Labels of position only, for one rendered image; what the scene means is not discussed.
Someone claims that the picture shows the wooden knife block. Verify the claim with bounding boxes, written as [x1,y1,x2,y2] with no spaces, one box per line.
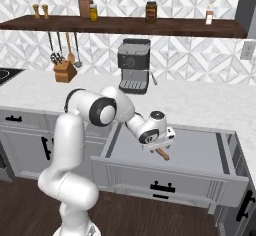
[53,59,78,84]

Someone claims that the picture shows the knife with wooden handle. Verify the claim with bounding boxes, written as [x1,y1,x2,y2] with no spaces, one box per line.
[155,147,171,162]

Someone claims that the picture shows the grey corner cupboard door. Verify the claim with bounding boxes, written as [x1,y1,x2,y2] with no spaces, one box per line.
[214,179,256,236]

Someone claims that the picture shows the small spice bottle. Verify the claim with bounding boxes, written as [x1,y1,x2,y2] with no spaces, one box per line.
[204,3,216,26]

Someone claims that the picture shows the black cupboard door handle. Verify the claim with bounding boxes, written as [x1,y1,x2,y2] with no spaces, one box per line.
[40,136,53,161]

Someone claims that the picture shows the small grey drawer front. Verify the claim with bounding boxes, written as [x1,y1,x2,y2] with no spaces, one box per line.
[0,107,46,132]

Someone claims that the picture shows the dark brown jar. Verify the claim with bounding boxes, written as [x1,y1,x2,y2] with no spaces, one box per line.
[144,0,158,25]

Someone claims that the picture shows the hanging metal utensil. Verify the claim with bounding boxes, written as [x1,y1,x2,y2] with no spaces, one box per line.
[55,31,66,64]

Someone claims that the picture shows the hanging wooden spoon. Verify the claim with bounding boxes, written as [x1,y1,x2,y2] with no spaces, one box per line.
[64,31,77,65]

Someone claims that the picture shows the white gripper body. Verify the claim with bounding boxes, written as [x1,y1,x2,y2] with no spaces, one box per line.
[141,137,176,153]

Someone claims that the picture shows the black hob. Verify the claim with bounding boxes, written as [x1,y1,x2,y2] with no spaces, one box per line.
[0,67,25,87]

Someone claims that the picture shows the hanging metal ladle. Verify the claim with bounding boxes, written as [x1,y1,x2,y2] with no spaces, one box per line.
[72,31,84,69]

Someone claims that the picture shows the black handle of small drawer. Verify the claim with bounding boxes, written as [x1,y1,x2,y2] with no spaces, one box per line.
[4,114,24,123]

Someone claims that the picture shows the hanging metal whisk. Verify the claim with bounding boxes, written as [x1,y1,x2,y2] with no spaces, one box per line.
[47,31,60,65]

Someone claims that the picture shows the grey espresso machine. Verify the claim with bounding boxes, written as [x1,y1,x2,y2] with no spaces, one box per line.
[116,38,159,96]

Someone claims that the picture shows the white wall socket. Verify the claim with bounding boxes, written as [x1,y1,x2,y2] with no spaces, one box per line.
[240,40,256,61]

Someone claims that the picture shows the grey lower drawer front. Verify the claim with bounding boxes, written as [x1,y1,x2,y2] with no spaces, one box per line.
[111,183,214,210]

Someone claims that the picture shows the wooden pepper shaker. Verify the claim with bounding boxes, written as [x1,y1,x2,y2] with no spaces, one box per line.
[41,3,50,21]

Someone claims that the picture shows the dark grey wall cupboard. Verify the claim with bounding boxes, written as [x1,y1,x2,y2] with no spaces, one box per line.
[234,0,256,40]

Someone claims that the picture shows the brown canister with dark lid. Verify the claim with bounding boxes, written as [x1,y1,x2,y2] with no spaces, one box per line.
[76,0,95,19]

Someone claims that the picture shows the yellow jar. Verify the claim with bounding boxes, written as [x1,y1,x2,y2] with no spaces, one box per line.
[89,3,99,23]

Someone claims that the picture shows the open grey drawer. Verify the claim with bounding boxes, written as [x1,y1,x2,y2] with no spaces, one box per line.
[90,122,250,210]

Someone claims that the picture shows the black corner cupboard handle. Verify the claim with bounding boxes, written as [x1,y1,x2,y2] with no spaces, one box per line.
[235,189,256,223]

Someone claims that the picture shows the dark wooden wall shelf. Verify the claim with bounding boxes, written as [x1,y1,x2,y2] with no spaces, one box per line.
[0,14,250,40]

